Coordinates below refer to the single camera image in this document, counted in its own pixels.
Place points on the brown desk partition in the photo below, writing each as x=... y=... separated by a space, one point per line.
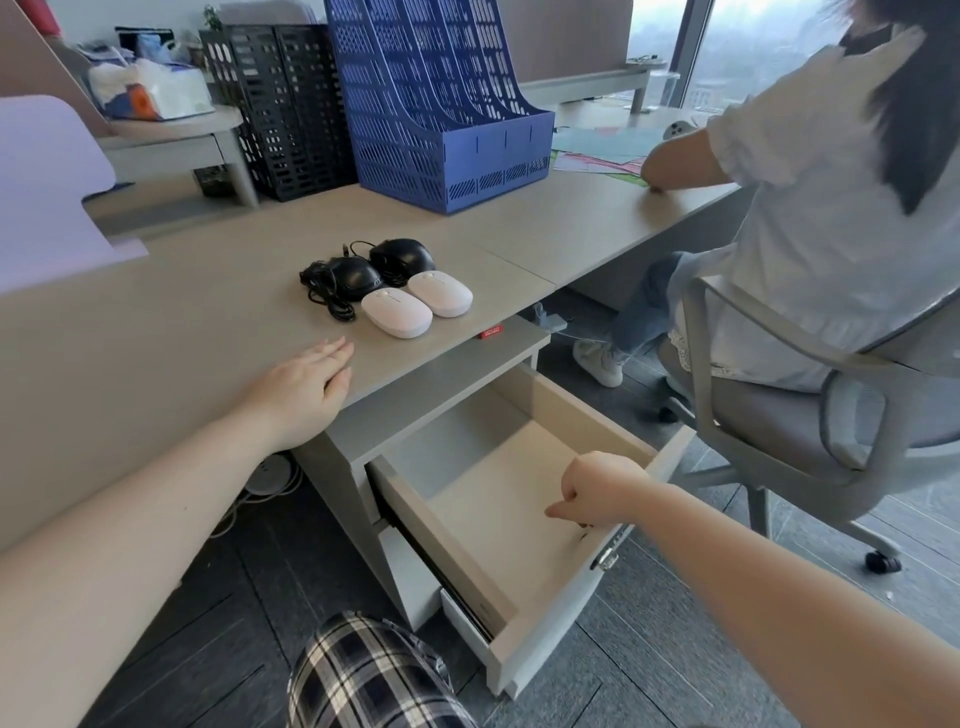
x=574 y=37

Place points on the black plastic file rack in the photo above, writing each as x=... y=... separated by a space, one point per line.
x=292 y=112

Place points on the person's right hand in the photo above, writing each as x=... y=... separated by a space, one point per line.
x=607 y=487

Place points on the person's left thumb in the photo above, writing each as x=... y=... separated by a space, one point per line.
x=339 y=390

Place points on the plaid trousers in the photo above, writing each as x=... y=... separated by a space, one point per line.
x=367 y=675

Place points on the grey monitor riser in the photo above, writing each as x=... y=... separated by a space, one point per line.
x=592 y=82
x=180 y=135

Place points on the purple board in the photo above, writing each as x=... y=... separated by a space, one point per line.
x=45 y=187

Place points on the white plastic bag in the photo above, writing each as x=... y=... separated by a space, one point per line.
x=154 y=90

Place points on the person's left hand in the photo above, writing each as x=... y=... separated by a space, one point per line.
x=300 y=394

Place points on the person's left forearm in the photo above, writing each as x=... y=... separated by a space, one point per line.
x=127 y=547

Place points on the blue plastic file rack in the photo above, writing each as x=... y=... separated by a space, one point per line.
x=427 y=105

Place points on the person's right forearm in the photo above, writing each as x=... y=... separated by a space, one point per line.
x=765 y=607

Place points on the black box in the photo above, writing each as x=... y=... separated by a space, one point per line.
x=139 y=41

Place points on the person's right thumb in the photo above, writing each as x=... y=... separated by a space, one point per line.
x=566 y=511

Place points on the white controller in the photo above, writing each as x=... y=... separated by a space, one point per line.
x=681 y=129

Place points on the metal drawer lock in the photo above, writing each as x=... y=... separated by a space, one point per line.
x=609 y=553

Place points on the blue paper sheet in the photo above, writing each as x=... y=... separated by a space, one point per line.
x=607 y=141

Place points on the red tag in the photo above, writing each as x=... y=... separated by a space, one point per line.
x=490 y=332

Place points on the grey drawer cabinet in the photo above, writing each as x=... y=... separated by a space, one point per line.
x=420 y=390

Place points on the grey drawer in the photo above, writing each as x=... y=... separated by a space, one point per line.
x=495 y=510

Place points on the colourful paper sheet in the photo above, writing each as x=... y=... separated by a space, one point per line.
x=592 y=169

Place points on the grey office chair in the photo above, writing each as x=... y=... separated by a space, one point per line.
x=787 y=427

